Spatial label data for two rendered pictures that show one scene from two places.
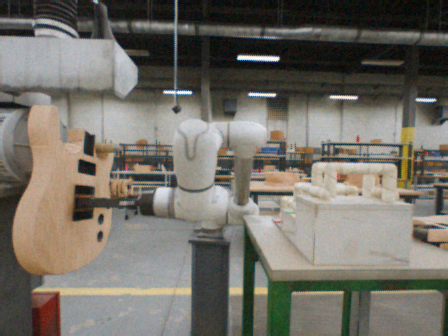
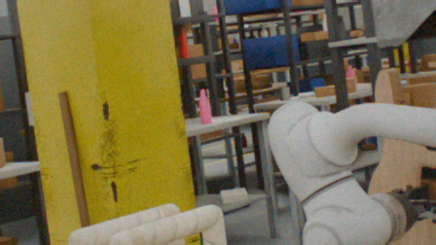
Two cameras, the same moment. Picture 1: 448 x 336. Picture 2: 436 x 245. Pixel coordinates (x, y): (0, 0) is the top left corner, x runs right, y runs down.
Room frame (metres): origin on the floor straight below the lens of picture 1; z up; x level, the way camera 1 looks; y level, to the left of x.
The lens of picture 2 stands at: (1.62, -1.24, 1.43)
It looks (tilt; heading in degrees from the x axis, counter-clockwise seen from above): 3 degrees down; 136
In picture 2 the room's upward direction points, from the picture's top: 8 degrees counter-clockwise
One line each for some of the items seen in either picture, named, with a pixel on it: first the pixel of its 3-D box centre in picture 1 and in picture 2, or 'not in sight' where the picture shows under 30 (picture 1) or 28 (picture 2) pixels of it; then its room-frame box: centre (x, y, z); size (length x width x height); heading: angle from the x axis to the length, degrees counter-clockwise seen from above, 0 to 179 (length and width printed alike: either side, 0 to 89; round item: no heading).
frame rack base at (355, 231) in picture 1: (347, 227); not in sight; (0.65, -0.38, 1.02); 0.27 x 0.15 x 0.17; 92
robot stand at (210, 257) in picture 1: (211, 282); not in sight; (1.50, 0.07, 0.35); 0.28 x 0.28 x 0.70; 85
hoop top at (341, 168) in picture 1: (360, 168); (127, 227); (0.60, -0.38, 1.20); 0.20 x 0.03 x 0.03; 91
